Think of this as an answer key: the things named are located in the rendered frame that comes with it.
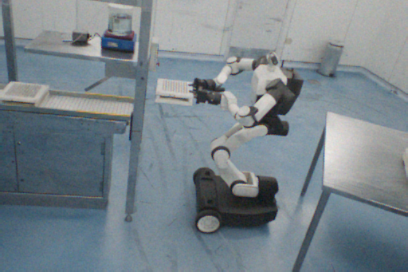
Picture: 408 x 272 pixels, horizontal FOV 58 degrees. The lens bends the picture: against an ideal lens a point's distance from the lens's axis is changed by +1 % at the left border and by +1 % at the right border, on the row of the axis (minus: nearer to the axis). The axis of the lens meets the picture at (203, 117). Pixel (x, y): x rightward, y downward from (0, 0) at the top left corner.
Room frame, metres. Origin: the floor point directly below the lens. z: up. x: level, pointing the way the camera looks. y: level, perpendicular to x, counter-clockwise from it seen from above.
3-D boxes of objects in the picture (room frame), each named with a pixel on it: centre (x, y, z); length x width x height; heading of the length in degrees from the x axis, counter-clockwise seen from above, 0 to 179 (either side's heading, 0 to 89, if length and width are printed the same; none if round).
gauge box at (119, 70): (2.32, 0.61, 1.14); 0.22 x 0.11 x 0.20; 100
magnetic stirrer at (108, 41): (2.23, 0.61, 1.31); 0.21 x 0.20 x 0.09; 10
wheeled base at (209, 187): (2.37, -0.38, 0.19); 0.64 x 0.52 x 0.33; 98
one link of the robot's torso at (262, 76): (2.38, -0.45, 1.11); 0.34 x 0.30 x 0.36; 8
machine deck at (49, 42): (2.15, 0.78, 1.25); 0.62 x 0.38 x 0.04; 100
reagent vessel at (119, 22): (2.23, 0.61, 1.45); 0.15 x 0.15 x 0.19
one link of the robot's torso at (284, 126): (2.39, -0.48, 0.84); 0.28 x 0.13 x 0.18; 98
